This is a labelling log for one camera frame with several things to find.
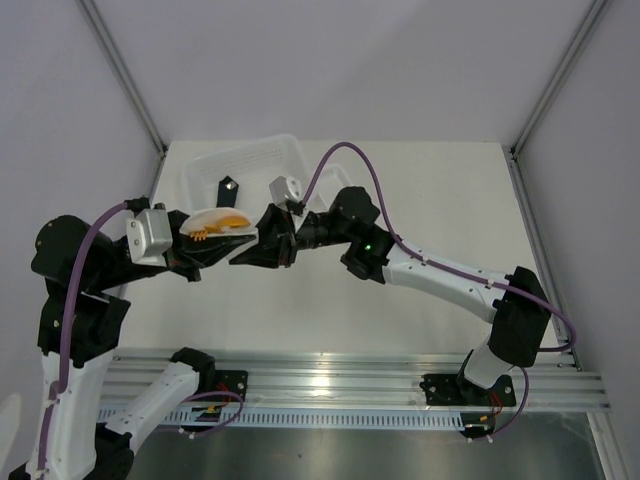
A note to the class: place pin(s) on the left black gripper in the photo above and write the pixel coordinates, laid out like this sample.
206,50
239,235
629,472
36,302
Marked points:
187,254

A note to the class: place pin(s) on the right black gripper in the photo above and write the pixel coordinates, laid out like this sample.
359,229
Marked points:
277,241

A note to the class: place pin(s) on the orange plastic spoon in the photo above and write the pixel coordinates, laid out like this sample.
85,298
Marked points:
228,224

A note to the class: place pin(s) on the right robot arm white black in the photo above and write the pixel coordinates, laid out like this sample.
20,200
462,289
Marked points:
512,304

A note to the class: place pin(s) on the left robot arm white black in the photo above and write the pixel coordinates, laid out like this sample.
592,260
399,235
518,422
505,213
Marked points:
80,329

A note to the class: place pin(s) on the large white plastic basket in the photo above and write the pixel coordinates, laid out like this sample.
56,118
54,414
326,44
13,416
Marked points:
253,166

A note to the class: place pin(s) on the small white plastic tray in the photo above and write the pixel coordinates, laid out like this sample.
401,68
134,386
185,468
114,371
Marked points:
331,181

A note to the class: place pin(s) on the left side aluminium rail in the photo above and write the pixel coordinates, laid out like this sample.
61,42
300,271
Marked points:
135,225

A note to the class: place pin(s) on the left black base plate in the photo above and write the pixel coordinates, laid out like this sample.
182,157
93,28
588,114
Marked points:
231,382

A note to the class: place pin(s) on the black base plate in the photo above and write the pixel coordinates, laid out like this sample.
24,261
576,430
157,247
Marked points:
231,382
441,389

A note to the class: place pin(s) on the aluminium front rail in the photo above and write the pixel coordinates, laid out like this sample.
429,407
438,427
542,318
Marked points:
351,381

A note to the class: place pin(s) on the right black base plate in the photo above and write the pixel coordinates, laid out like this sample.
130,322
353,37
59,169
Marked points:
441,389

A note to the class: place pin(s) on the white slotted cable duct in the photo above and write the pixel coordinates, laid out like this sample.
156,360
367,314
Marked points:
267,417

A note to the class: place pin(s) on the left aluminium frame post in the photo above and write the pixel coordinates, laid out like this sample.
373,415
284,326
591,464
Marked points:
118,65

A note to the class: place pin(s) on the aluminium frame post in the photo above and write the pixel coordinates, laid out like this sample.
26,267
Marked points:
571,54
118,65

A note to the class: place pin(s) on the right aluminium frame post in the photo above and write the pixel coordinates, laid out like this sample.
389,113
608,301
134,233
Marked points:
571,54

